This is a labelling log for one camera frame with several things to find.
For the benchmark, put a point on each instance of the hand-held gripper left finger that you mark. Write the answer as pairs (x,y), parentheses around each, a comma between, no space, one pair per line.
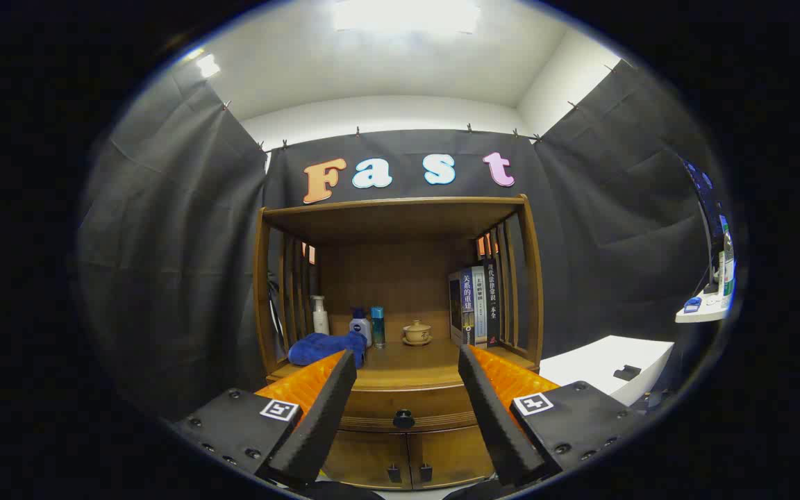
(317,423)

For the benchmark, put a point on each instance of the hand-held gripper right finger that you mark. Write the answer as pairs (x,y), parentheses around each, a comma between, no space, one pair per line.
(494,423)

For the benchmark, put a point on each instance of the wooden drawer with black knob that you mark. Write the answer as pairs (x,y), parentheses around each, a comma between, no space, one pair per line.
(379,404)

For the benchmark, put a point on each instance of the wooden countertop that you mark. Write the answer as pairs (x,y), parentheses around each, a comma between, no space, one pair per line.
(407,362)

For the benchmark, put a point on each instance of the wooden cabinet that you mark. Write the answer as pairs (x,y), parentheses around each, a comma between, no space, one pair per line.
(400,278)

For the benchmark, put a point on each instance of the blue towel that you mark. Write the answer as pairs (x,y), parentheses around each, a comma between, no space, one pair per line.
(320,348)

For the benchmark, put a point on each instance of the white bottle with blue cap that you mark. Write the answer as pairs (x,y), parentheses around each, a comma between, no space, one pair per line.
(361,330)

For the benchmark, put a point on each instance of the white pump bottle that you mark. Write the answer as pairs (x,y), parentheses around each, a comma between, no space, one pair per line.
(320,319)

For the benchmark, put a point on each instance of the teal cylindrical bottle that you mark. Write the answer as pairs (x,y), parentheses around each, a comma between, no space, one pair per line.
(378,330)

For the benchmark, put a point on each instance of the book with pale spine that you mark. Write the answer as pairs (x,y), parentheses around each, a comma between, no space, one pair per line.
(481,309)

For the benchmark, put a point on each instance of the book with black spine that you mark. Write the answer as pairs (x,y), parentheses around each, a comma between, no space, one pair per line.
(492,305)

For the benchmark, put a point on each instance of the beige lidded teacup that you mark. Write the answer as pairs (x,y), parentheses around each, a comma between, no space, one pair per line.
(417,333)

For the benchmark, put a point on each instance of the grey book with blue spine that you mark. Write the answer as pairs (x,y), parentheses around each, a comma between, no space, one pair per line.
(457,309)

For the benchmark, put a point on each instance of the small black block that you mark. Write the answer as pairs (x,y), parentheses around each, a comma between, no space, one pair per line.
(627,373)

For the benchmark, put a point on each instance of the small blue object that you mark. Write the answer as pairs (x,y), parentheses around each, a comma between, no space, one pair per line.
(692,305)

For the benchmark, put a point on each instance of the white shelf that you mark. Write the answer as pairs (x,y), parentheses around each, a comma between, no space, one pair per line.
(702,314)

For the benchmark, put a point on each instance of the clear bottle with green label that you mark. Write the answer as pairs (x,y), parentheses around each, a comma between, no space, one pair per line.
(727,267)

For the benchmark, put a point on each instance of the dark monitor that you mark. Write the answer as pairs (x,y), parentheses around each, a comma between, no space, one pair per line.
(709,201)

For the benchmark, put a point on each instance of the ceiling light panel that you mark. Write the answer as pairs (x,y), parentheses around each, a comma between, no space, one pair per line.
(407,15)

